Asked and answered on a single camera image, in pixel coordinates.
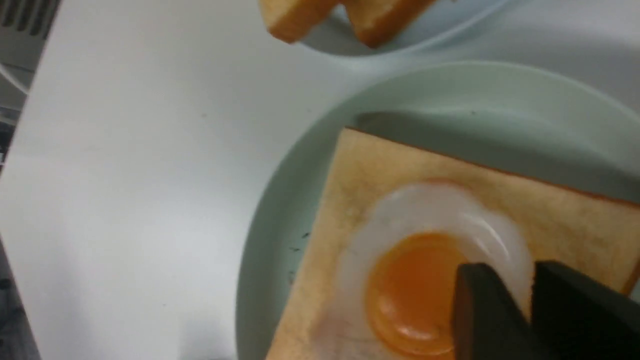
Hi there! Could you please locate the mint green plate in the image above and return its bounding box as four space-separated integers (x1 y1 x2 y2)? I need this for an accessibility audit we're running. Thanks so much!
235 61 639 360

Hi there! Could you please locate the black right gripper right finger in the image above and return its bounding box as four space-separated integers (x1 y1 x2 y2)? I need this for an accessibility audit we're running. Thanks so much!
531 260 640 360

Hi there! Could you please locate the toast slice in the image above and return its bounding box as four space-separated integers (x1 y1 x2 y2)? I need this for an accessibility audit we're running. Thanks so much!
342 0 435 49
258 0 340 44
265 128 639 360

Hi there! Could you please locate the fried egg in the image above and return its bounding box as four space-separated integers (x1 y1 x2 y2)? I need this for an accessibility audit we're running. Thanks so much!
312 181 534 360

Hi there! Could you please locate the light blue bread plate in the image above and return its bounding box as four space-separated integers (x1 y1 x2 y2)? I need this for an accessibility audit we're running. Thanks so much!
301 0 512 59

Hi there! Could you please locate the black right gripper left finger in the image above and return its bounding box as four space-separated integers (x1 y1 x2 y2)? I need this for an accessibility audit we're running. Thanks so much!
451 263 538 360

